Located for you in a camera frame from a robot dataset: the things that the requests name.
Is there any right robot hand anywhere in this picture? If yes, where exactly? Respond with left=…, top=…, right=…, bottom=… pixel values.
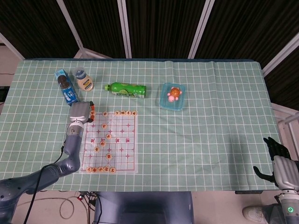
left=253, top=137, right=299, bottom=191

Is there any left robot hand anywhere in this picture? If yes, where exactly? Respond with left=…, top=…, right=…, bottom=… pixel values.
left=69, top=100, right=96, bottom=124

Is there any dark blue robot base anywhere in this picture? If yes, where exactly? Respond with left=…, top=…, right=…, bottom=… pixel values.
left=93, top=191, right=194, bottom=224

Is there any blue cookie box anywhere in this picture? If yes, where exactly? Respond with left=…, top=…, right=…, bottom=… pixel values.
left=54, top=68, right=80, bottom=107

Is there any mayonnaise squeeze bottle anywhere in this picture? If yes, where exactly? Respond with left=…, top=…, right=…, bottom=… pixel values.
left=73, top=66, right=95, bottom=92

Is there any grey trouser leg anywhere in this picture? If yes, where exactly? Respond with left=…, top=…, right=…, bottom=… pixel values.
left=261, top=203, right=281, bottom=224

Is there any white metal rack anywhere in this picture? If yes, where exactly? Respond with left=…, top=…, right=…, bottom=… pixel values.
left=271, top=102, right=299, bottom=161

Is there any green drink bottle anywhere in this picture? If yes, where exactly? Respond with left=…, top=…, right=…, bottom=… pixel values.
left=104, top=82, right=147, bottom=98

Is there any white shoe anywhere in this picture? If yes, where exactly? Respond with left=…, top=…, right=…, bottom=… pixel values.
left=242, top=206, right=266, bottom=221

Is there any translucent Chinese chess board sheet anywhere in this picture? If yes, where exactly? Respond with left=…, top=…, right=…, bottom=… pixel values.
left=80, top=111, right=139, bottom=175

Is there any black device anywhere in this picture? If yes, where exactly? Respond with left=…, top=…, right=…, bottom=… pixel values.
left=0, top=85, right=10, bottom=102

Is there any clear container with blue lid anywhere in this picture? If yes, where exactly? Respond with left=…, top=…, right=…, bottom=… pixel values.
left=159, top=82, right=187, bottom=112

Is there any dark partition panel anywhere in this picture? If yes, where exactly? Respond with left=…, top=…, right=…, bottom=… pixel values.
left=126, top=0, right=206, bottom=59
left=64, top=0, right=128, bottom=59
left=0, top=0, right=81, bottom=59
left=195, top=0, right=299, bottom=68

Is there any pink turtle toy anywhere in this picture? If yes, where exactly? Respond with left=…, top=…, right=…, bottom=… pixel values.
left=166, top=87, right=183, bottom=103

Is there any green checked tablecloth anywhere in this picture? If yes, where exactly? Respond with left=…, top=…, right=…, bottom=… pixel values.
left=0, top=58, right=285, bottom=192

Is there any white partition frame post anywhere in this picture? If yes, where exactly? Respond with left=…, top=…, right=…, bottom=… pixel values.
left=56, top=0, right=113, bottom=59
left=188, top=0, right=215, bottom=59
left=0, top=31, right=25, bottom=60
left=261, top=37, right=299, bottom=77
left=117, top=0, right=133, bottom=59

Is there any white floor cable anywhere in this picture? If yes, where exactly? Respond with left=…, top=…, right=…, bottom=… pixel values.
left=14, top=196, right=91, bottom=224

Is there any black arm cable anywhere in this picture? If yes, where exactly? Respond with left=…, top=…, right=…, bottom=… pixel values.
left=23, top=140, right=68, bottom=224

